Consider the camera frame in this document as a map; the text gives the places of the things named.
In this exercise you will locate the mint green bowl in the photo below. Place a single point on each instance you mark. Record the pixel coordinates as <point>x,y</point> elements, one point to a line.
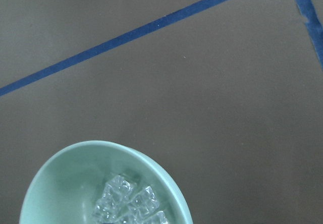
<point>67,186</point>

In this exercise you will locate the clear ice cubes in cup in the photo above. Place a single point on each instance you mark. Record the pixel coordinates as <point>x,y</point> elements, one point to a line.
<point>123,201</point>

